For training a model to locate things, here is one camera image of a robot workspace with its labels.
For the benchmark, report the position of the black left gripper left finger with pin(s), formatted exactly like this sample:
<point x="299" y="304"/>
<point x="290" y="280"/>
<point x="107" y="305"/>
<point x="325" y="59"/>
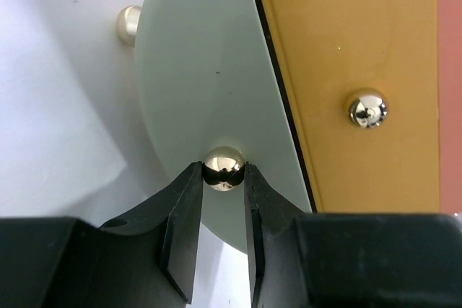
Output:
<point x="145" y="257"/>

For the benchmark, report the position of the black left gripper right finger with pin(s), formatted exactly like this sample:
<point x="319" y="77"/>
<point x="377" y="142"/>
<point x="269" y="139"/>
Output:
<point x="347" y="260"/>

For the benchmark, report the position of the green drawer with gold knob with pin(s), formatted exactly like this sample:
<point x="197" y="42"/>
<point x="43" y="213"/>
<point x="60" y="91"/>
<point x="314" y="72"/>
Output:
<point x="206" y="79"/>

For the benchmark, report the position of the yellow drawer with gold knob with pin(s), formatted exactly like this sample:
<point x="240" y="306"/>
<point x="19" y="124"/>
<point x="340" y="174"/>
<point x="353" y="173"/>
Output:
<point x="361" y="79"/>

